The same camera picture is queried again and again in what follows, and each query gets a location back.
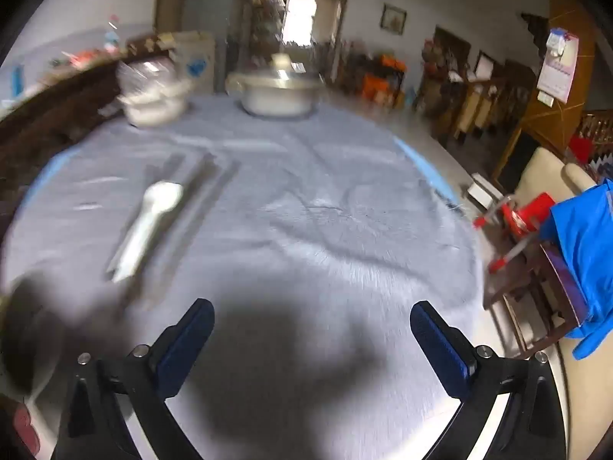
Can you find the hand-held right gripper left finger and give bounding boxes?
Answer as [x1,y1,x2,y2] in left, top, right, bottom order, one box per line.
[50,298,215,460]

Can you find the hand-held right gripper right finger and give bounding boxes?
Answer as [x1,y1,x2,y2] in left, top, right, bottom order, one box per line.
[410,300,569,460]

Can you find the white spoon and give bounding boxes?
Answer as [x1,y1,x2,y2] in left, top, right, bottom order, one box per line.
[109,181,185,283]

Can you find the dark chopsticks pair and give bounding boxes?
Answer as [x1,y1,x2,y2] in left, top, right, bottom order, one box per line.
[156,162,240,298]

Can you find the wooden chair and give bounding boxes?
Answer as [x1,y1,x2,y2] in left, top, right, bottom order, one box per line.
[484,240,590,360]

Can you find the red child chair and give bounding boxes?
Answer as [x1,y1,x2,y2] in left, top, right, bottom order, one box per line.
[473,192,559,274]

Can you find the white step stool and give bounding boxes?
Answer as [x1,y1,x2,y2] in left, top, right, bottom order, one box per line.
[467,172,503,204]

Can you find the blue cloth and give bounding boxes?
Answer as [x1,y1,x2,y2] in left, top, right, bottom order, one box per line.
[548,178,613,360]

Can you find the blue table cover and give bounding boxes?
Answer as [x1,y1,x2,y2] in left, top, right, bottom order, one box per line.
[26,136,464,212]

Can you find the grey tablecloth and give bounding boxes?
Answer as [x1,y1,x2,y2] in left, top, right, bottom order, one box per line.
[0,93,484,460]

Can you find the beige armchair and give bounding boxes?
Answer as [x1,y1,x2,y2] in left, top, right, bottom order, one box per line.
[510,146,597,207]

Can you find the dark wooden sideboard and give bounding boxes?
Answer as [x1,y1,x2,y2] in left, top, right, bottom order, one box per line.
[0,55,132,231]

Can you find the white bowl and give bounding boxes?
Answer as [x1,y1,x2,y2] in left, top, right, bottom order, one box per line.
[117,81,192,128]

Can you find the metal pot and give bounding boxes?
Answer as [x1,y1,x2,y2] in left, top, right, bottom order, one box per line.
[225,73,326,118]

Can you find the orange wooden partition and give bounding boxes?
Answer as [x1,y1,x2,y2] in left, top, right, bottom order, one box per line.
[493,0,599,192]

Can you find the clear plastic bag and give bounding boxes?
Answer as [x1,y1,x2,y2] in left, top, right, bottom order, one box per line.
[115,55,185,101]

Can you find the white cardboard box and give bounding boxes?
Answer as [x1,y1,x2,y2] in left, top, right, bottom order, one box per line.
[165,31,216,94]

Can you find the metal pot lid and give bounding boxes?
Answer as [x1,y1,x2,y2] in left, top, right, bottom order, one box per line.
[229,53,323,89]

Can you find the clear bottle with red cap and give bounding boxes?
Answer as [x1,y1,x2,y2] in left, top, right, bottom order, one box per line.
[104,14,120,53]

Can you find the glass display cabinet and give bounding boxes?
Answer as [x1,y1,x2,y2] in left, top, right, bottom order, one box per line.
[249,0,288,58]

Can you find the grey refrigerator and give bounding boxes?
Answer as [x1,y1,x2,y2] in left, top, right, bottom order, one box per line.
[182,0,235,92]

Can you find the wall calendar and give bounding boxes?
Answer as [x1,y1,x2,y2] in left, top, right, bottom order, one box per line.
[536,28,580,104]

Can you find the framed wall picture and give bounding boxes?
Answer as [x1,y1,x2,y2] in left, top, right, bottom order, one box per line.
[380,3,408,35]

